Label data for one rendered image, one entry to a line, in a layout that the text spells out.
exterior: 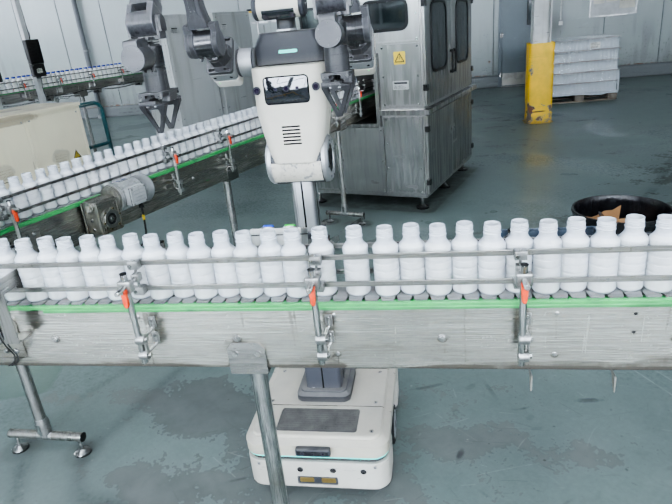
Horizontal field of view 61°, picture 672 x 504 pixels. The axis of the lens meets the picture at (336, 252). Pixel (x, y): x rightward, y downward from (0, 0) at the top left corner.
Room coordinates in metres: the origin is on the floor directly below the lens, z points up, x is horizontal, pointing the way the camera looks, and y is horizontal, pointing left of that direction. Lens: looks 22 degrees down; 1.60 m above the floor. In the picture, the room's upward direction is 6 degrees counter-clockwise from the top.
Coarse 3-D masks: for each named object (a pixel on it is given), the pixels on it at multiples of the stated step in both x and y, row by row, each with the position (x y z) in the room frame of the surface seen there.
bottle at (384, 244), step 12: (384, 228) 1.22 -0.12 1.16; (384, 240) 1.19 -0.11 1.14; (384, 252) 1.18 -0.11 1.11; (396, 252) 1.19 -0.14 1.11; (384, 264) 1.18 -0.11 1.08; (396, 264) 1.19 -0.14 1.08; (384, 276) 1.18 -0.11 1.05; (396, 276) 1.19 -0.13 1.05; (384, 288) 1.18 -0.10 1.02; (396, 288) 1.18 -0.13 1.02
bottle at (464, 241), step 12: (456, 228) 1.18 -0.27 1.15; (468, 228) 1.16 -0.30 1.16; (456, 240) 1.17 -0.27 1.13; (468, 240) 1.16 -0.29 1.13; (456, 264) 1.16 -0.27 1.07; (468, 264) 1.15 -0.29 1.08; (456, 276) 1.16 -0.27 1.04; (468, 276) 1.15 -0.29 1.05; (456, 288) 1.16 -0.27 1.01; (468, 288) 1.15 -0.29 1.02
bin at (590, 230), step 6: (534, 228) 1.65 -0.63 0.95; (558, 228) 1.64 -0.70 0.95; (564, 228) 1.64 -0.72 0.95; (588, 228) 1.62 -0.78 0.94; (594, 228) 1.61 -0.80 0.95; (504, 234) 1.67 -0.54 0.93; (528, 234) 1.66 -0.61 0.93; (534, 234) 1.65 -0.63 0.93; (558, 234) 1.64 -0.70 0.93; (588, 234) 1.62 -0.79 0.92; (612, 372) 1.18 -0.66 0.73; (612, 378) 1.18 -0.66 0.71; (612, 384) 1.17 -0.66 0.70
